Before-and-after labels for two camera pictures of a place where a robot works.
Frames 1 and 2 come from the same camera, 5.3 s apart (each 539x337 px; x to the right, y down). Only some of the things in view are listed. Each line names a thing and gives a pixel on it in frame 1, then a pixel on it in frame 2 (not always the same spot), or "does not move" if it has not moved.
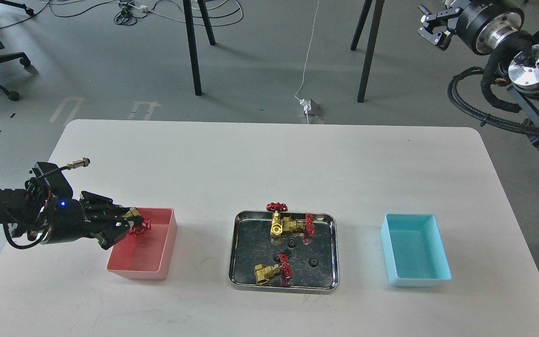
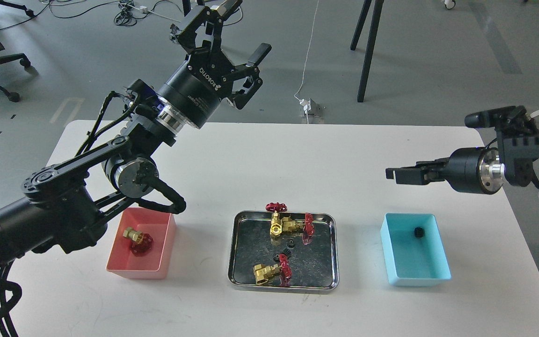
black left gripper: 67,219 → 194,90
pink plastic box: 148,257 does not move
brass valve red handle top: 276,228 does not move
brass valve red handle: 142,226 → 142,244
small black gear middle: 287,251 does not move
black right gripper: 479,22 → 477,170
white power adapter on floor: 306,104 does not move
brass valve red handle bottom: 265,274 does not move
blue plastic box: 414,253 does not move
